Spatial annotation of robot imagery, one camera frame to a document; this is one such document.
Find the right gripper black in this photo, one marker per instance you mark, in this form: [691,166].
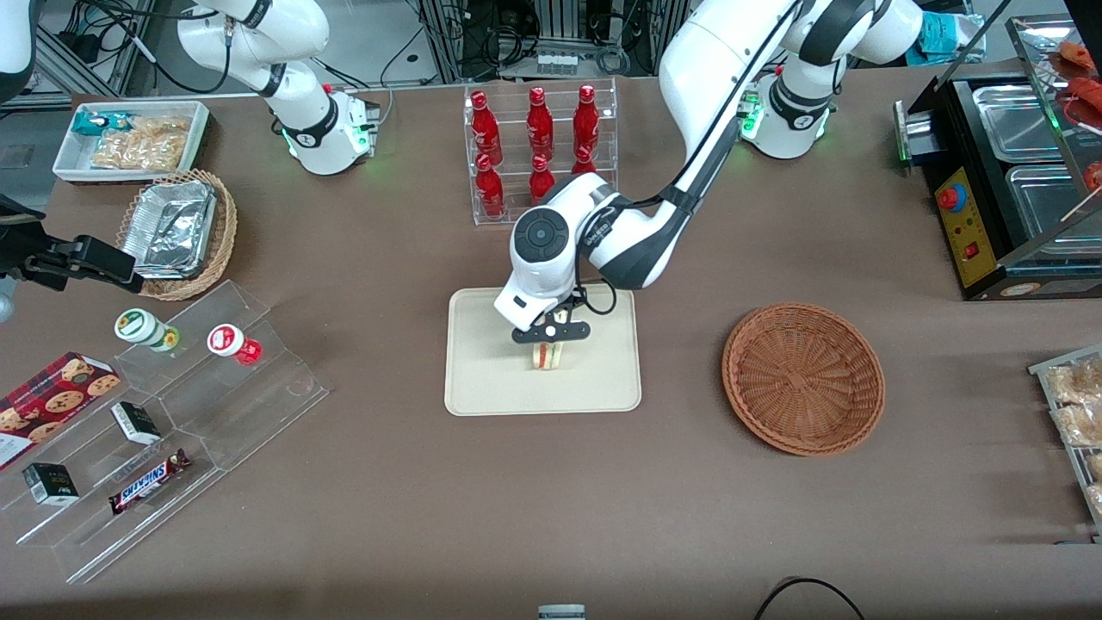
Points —
[41,260]

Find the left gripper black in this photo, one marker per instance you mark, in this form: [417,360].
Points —
[568,302]

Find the triangular sandwich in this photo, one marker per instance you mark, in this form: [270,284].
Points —
[547,357]

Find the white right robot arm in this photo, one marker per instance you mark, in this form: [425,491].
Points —
[301,129]

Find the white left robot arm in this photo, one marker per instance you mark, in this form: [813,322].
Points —
[706,69]

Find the beige plastic serving tray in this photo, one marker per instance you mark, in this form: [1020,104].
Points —
[482,379]

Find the aluminium foil tray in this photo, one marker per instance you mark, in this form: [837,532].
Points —
[168,228]

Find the oval tan wicker basket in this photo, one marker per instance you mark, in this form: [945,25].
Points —
[225,232]

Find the round brown wicker basket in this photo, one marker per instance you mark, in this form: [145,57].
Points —
[801,379]

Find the grey bread rack tray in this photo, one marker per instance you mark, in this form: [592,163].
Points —
[1046,379]

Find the green lid yoghurt cup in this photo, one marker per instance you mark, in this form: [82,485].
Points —
[138,325]

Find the white rectangular snack bin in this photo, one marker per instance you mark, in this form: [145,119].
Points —
[71,159]

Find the clear bag of crackers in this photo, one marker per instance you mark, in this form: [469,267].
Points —
[164,126]
[138,151]

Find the red chocolate chip cookie box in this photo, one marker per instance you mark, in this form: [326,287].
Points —
[52,400]

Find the teal snack packet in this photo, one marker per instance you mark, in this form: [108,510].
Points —
[95,122]

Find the clear acrylic bottle rack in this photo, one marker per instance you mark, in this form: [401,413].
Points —
[516,215]

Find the red lid yoghurt cup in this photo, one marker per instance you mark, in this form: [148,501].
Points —
[228,340]

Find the small black chocolate box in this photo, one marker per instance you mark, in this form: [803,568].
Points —
[50,484]
[136,422]

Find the red cola bottle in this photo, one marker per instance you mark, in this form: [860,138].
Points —
[486,129]
[541,176]
[584,160]
[540,125]
[586,120]
[491,191]

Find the clear acrylic step stand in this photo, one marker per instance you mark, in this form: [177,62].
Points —
[95,542]
[258,405]

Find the Snickers chocolate bar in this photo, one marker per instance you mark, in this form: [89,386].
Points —
[146,482]

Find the small grey device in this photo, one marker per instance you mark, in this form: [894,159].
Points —
[561,612]

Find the white power strip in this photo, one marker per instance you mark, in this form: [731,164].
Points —
[556,62]

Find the black countertop food warmer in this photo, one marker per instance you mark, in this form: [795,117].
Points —
[964,224]

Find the teal plastic bag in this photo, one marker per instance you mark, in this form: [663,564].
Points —
[947,39]

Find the steel food pan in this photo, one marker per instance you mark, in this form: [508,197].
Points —
[1046,202]
[1016,120]

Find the bagged bread pastry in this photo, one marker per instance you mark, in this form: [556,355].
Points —
[1096,499]
[1080,424]
[1076,383]
[1096,465]

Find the red fried food piece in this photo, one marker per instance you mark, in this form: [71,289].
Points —
[1093,176]
[1076,53]
[1086,90]

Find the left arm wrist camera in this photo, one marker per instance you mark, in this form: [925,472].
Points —
[577,331]

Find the aluminium frame rack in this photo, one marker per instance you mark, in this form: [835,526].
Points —
[439,43]

